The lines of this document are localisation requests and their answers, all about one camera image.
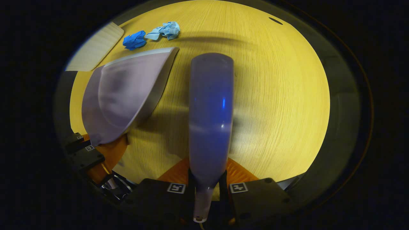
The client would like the light blue paper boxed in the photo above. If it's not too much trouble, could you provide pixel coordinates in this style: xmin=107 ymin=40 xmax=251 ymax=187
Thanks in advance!
xmin=144 ymin=21 xmax=180 ymax=41

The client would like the dark blue paper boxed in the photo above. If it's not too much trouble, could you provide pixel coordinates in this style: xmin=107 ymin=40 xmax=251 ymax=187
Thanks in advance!
xmin=123 ymin=30 xmax=147 ymax=50

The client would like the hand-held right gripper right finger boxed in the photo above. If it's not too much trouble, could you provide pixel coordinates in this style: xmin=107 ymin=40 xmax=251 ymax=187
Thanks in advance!
xmin=220 ymin=157 xmax=291 ymax=226

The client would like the lilac dustpan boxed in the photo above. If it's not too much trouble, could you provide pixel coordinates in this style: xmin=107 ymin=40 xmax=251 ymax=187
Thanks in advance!
xmin=81 ymin=47 xmax=180 ymax=147

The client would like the wooden desktop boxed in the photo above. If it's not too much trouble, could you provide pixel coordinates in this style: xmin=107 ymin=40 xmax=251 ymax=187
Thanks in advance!
xmin=69 ymin=0 xmax=331 ymax=202

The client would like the white ribbed garbage bin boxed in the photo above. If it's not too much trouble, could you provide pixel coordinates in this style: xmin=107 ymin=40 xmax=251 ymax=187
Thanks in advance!
xmin=66 ymin=22 xmax=124 ymax=72

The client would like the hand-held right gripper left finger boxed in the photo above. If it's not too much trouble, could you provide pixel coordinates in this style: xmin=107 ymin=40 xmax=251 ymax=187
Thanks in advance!
xmin=126 ymin=157 xmax=196 ymax=224

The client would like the small lilac broom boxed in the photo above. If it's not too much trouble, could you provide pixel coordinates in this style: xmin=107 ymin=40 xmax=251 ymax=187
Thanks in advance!
xmin=189 ymin=53 xmax=235 ymax=223

